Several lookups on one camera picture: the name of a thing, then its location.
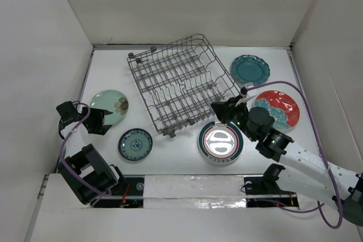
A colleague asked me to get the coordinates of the grey wire dish rack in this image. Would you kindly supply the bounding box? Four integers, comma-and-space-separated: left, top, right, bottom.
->
127, 34, 240, 138

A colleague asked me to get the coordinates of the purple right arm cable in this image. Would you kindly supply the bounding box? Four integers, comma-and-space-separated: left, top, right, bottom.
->
246, 80, 344, 230

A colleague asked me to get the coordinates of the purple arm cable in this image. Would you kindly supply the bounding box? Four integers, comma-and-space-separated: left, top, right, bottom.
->
246, 80, 344, 230
58, 101, 113, 206

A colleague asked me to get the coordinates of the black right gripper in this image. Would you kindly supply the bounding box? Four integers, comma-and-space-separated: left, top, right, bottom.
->
210, 95, 257, 142

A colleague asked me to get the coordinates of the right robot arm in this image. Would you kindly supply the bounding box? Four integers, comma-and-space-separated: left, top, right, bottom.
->
106, 97, 362, 226

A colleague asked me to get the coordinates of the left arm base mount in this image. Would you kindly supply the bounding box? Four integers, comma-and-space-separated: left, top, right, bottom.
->
91, 176, 145, 209

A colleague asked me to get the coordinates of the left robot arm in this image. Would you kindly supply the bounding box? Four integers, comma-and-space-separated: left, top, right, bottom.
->
56, 101, 130, 206

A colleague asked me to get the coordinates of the white green rimmed plate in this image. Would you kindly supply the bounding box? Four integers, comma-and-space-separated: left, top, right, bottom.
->
197, 121, 243, 167

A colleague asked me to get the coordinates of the blue patterned small plate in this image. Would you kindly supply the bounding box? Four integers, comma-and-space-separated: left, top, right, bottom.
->
117, 128, 153, 162

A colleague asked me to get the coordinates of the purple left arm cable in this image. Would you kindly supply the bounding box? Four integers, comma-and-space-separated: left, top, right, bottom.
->
58, 101, 113, 206

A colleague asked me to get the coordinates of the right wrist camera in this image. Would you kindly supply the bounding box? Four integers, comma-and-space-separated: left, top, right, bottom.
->
237, 82, 256, 105

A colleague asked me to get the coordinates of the light green floral plate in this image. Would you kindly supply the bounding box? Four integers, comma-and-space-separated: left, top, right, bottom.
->
88, 90, 129, 126

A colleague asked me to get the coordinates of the red teal floral plate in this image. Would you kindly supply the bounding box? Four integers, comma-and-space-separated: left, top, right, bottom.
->
254, 90, 300, 131

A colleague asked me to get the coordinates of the teal scalloped plate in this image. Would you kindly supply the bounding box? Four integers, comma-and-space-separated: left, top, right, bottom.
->
230, 55, 271, 85

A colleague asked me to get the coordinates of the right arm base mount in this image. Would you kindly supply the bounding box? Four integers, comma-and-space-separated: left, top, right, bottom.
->
240, 164, 299, 208

